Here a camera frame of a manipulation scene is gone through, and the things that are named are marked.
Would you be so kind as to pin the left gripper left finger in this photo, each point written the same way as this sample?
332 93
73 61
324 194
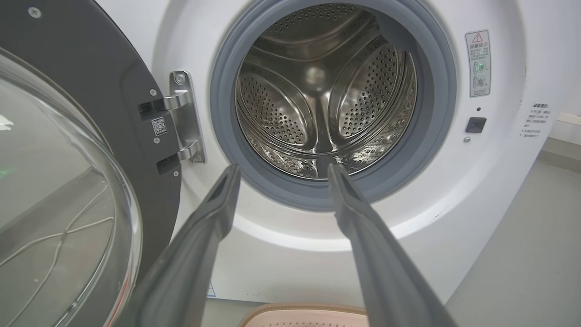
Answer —
190 263

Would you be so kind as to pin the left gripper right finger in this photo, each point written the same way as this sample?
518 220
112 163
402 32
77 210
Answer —
381 263

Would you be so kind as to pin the cream perforated laundry basket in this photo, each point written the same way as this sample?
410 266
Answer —
304 315

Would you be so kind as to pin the black washer door with glass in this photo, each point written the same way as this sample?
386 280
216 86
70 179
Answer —
113 68

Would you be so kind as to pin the blue energy label sticker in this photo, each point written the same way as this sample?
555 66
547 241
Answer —
210 291

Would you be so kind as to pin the white front-load washing machine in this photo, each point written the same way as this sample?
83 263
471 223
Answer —
454 227

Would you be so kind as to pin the white QR code sticker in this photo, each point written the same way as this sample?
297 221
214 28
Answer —
159 126

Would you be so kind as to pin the silver metal door hinge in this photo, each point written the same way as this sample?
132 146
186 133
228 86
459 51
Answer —
184 118

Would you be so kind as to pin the grey rubber door gasket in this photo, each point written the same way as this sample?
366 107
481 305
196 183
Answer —
431 113

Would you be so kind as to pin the black door latch socket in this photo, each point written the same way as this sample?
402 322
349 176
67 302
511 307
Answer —
475 125

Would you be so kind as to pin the perforated stainless steel drum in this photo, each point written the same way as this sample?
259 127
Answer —
317 81

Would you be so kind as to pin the white text label sticker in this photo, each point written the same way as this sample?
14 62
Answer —
537 120

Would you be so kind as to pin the grey warning label sticker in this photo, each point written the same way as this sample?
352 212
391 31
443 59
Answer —
478 63

